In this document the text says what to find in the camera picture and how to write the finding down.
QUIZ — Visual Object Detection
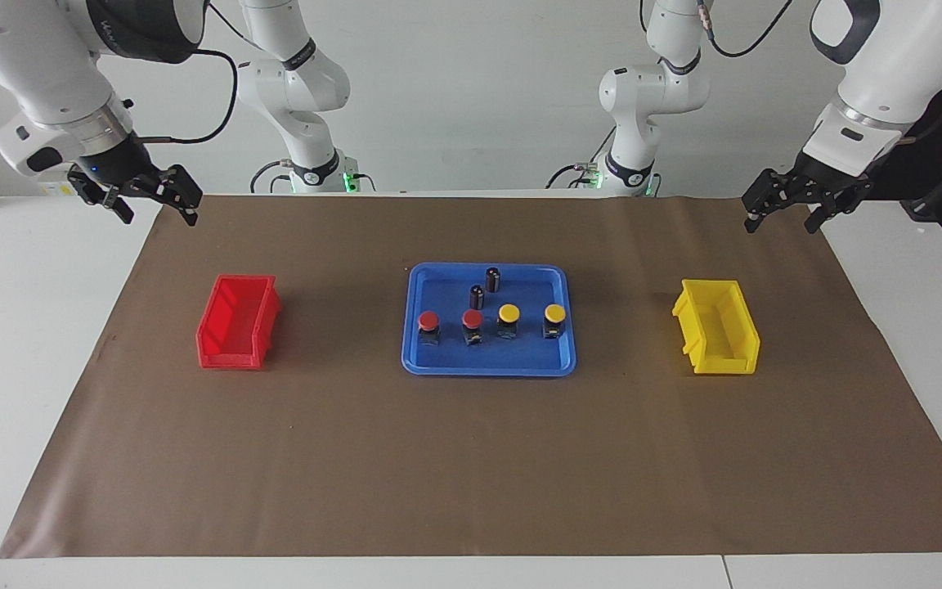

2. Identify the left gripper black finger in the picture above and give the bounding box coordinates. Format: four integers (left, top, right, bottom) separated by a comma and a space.
742, 168, 796, 235
803, 195, 849, 235

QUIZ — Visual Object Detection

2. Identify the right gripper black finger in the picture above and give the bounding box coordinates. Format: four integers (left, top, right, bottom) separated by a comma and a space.
160, 164, 204, 227
69, 170, 136, 224

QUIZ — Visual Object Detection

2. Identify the red plastic bin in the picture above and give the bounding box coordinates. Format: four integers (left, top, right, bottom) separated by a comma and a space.
195, 273, 283, 371

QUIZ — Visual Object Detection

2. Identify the yellow plastic bin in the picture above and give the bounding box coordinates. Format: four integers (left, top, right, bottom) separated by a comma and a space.
671, 279, 762, 376

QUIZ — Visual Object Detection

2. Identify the blue plastic tray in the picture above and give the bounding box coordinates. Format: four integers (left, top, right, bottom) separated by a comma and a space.
401, 262, 578, 378

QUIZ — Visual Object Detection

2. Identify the brown paper table mat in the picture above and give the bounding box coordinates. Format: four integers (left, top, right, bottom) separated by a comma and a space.
0, 195, 942, 560

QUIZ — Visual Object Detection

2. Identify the black base cable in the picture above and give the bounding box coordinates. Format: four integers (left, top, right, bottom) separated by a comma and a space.
547, 129, 617, 191
249, 158, 294, 196

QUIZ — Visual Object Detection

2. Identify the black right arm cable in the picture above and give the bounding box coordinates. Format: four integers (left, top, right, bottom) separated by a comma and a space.
137, 47, 240, 146

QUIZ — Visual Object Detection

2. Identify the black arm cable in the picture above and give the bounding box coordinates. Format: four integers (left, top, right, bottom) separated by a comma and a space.
696, 0, 795, 60
137, 47, 240, 146

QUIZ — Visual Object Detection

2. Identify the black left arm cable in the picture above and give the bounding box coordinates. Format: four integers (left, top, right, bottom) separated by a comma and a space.
696, 0, 795, 60

